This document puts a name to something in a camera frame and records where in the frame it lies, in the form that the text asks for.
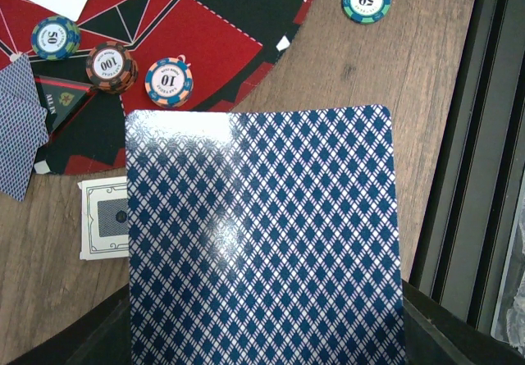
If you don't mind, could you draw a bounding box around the dealt cards seat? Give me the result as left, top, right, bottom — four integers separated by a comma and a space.
1, 54, 48, 202

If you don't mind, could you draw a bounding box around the blue backed card deck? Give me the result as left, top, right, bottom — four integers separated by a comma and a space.
126, 105, 405, 364

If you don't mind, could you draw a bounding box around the red black chips seat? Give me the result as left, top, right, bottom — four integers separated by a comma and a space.
85, 41, 139, 94

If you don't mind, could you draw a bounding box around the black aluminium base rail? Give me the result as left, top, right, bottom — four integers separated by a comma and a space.
409, 0, 524, 333

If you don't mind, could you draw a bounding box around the round red black poker mat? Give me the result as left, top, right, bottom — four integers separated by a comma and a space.
0, 0, 325, 176

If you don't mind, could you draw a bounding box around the teal chip stack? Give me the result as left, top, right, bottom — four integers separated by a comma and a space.
341, 0, 391, 25

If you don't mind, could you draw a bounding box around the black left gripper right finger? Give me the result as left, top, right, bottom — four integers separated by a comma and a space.
403, 281, 524, 364

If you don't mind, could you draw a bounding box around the teal chips seat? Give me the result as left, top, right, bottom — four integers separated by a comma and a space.
31, 16, 81, 61

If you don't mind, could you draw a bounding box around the green triangular all-in marker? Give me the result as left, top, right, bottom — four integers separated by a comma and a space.
34, 75, 97, 135

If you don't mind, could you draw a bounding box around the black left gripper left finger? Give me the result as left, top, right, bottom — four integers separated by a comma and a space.
11, 286, 131, 364

